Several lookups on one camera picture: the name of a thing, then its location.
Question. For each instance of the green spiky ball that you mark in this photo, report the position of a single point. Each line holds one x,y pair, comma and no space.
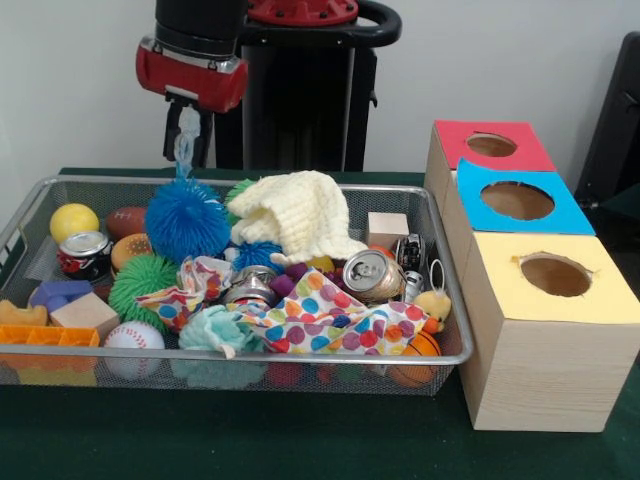
145,290

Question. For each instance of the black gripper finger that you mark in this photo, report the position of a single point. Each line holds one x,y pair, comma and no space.
206,135
170,128

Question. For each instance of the red and silver can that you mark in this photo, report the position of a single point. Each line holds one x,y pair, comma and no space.
85,255

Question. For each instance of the blue spiky ball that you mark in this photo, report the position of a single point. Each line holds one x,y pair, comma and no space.
187,218

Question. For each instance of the black upright panel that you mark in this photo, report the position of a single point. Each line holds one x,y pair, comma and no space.
620,130

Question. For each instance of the wooden box with three holes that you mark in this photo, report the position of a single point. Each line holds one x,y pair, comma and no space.
540,350

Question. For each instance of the orange toy building block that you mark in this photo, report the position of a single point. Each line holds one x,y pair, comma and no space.
45,335

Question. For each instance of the polka dot cloth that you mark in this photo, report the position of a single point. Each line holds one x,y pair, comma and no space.
330,320

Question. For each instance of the small white baseball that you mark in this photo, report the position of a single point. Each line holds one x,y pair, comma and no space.
133,340

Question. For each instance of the crushed silver can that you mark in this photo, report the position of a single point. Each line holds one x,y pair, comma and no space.
372,275

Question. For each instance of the smooth yellow ball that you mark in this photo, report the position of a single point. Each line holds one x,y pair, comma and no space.
75,222

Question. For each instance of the clear plastic bottle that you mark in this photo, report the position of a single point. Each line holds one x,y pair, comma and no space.
186,138

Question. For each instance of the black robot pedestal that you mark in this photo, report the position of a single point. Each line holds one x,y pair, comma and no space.
300,100

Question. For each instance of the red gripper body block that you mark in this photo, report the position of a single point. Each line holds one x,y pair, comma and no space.
195,80

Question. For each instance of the white knitted cloth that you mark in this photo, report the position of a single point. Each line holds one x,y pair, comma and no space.
300,225

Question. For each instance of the plain wooden cube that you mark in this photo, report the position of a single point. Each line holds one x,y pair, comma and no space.
82,315

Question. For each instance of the green cloth side table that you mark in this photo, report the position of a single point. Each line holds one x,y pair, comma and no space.
625,205

